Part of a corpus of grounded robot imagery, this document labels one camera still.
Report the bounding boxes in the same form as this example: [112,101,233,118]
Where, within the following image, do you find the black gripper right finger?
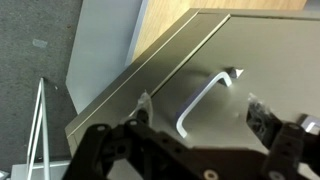
[245,93,320,180]

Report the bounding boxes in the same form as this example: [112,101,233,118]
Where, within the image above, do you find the grey floor tape piece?
[32,38,49,49]

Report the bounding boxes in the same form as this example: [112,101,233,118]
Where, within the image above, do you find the white tube frame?
[25,77,52,180]

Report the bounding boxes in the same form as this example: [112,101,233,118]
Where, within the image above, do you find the beige metal filing cabinet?
[64,8,320,158]

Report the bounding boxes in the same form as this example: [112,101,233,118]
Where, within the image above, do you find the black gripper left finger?
[61,90,201,180]

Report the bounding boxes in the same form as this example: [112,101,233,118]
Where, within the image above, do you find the white base cabinet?
[65,0,150,115]

